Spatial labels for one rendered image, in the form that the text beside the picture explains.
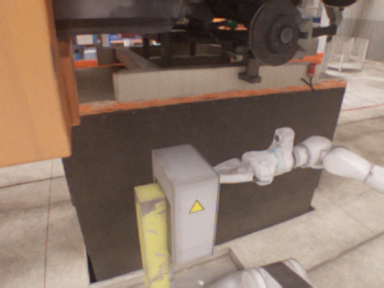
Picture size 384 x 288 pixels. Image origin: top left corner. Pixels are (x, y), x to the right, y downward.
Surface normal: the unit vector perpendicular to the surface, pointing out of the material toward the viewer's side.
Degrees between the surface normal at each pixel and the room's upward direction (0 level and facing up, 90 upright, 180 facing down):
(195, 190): 90
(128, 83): 90
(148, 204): 90
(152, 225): 90
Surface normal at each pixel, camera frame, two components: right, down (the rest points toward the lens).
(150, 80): 0.40, 0.42
